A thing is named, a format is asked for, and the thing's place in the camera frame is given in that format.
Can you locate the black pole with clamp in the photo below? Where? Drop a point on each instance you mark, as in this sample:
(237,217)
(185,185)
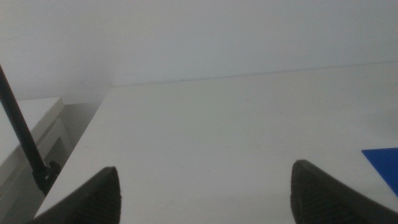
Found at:
(18,126)

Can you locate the blue mat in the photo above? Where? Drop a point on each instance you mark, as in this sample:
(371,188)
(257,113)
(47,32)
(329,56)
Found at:
(385,165)

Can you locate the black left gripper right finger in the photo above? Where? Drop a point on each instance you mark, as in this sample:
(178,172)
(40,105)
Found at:
(317,199)

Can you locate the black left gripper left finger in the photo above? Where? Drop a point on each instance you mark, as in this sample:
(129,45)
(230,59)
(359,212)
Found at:
(93,202)

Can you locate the white side cabinet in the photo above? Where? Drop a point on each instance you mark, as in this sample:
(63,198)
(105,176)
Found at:
(28,124)

